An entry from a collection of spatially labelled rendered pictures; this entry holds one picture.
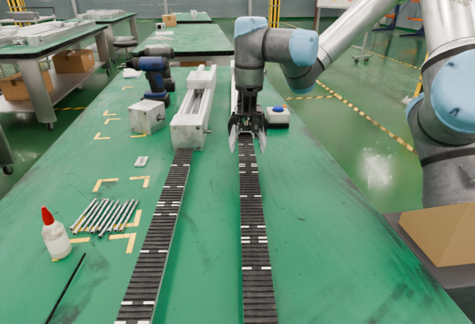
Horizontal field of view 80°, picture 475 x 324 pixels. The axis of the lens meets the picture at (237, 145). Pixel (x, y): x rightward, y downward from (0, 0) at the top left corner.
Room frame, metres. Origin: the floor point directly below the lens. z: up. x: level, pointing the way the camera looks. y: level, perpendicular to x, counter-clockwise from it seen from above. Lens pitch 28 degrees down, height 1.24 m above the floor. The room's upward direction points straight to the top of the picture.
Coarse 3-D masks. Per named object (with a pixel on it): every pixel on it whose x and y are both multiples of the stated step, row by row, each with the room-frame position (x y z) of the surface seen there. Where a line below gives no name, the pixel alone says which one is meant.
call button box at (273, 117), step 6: (270, 108) 1.05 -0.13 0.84; (270, 114) 0.99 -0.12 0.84; (276, 114) 0.99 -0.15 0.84; (282, 114) 0.99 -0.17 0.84; (288, 114) 0.99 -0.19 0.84; (270, 120) 0.99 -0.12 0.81; (276, 120) 0.99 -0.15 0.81; (282, 120) 0.99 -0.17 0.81; (288, 120) 0.99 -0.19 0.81; (270, 126) 0.99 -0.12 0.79; (276, 126) 0.99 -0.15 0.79; (282, 126) 0.99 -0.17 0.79; (288, 126) 0.99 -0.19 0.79
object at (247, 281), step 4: (244, 280) 0.31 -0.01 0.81; (248, 280) 0.31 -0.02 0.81; (252, 280) 0.31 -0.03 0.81; (256, 280) 0.31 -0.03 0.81; (260, 280) 0.31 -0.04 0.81; (264, 280) 0.31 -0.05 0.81; (268, 280) 0.31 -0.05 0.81; (244, 284) 0.31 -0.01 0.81; (248, 284) 0.31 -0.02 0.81; (252, 284) 0.31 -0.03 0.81; (256, 284) 0.31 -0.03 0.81; (260, 284) 0.31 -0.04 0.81; (264, 284) 0.31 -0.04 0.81; (268, 284) 0.31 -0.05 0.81; (272, 284) 0.31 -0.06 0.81
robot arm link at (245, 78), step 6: (234, 66) 0.71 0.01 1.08; (234, 72) 0.70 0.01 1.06; (240, 72) 0.68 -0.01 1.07; (246, 72) 0.67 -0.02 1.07; (252, 72) 0.67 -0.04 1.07; (258, 72) 0.68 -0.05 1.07; (264, 72) 0.71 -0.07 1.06; (234, 78) 0.70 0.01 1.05; (240, 78) 0.68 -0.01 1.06; (246, 78) 0.67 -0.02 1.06; (252, 78) 0.67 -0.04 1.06; (258, 78) 0.68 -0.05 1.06; (240, 84) 0.68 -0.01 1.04; (246, 84) 0.67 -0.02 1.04; (252, 84) 0.67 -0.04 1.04; (258, 84) 0.68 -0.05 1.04
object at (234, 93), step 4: (232, 76) 1.43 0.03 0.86; (232, 80) 1.36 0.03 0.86; (232, 84) 1.29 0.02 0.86; (232, 88) 1.23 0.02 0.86; (232, 92) 1.17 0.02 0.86; (236, 92) 1.17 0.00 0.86; (232, 96) 1.12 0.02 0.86; (236, 96) 1.12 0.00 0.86; (232, 100) 1.07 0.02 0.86; (232, 104) 1.03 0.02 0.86; (232, 108) 0.98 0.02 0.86; (252, 136) 0.92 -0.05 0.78; (256, 136) 0.92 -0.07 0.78
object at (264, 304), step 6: (246, 300) 0.28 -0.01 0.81; (252, 300) 0.28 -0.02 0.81; (258, 300) 0.28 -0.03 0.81; (264, 300) 0.28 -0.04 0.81; (270, 300) 0.28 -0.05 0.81; (246, 306) 0.27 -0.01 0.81; (252, 306) 0.27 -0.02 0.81; (258, 306) 0.27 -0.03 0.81; (264, 306) 0.27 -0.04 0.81; (270, 306) 0.27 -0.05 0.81
